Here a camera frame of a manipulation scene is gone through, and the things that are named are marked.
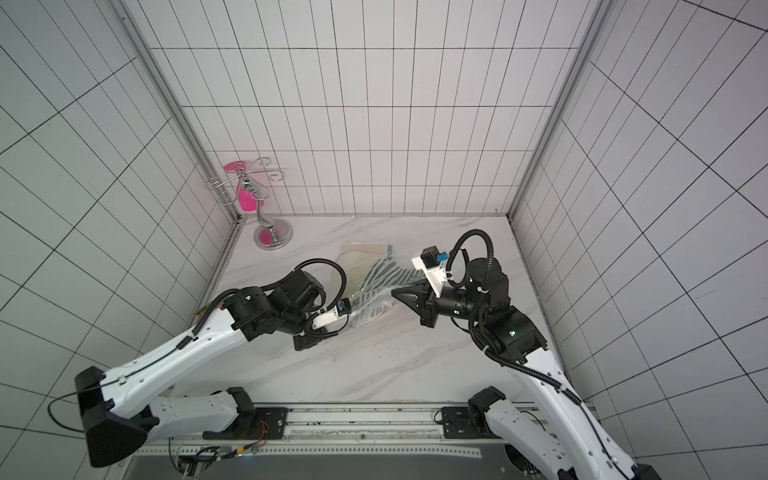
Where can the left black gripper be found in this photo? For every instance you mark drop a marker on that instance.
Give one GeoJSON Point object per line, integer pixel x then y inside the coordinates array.
{"type": "Point", "coordinates": [303, 342]}

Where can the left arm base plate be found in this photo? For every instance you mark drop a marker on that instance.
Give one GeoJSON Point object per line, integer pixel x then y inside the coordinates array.
{"type": "Point", "coordinates": [257, 425]}

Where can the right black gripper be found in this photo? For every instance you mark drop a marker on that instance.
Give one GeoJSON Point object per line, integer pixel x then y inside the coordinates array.
{"type": "Point", "coordinates": [428, 305]}

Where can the chrome cup holder stand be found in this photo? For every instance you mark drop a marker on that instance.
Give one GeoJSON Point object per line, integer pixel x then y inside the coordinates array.
{"type": "Point", "coordinates": [271, 233]}

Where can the aluminium mounting rail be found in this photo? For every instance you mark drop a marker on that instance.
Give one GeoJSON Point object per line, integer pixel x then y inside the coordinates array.
{"type": "Point", "coordinates": [360, 420]}

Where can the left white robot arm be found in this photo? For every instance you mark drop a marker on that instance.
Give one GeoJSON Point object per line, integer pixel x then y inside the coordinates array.
{"type": "Point", "coordinates": [124, 407]}

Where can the clear plastic vacuum bag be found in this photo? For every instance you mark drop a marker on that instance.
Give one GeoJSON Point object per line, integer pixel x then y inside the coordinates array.
{"type": "Point", "coordinates": [372, 273]}

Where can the green striped Doraemon towel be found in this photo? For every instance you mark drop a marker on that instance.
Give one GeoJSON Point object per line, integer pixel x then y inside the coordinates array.
{"type": "Point", "coordinates": [374, 298]}

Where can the pink plastic cup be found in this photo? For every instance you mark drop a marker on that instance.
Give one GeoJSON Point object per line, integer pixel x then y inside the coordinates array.
{"type": "Point", "coordinates": [249, 191]}

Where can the light green towel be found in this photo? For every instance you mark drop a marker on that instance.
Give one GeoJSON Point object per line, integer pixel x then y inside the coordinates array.
{"type": "Point", "coordinates": [357, 266]}

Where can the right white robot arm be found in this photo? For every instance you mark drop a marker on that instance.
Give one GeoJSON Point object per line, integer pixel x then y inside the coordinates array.
{"type": "Point", "coordinates": [575, 445]}

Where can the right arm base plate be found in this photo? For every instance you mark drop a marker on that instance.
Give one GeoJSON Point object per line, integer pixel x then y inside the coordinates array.
{"type": "Point", "coordinates": [464, 423]}

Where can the blue and cream towel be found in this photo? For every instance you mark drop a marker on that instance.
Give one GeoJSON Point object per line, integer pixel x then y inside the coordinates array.
{"type": "Point", "coordinates": [365, 250]}

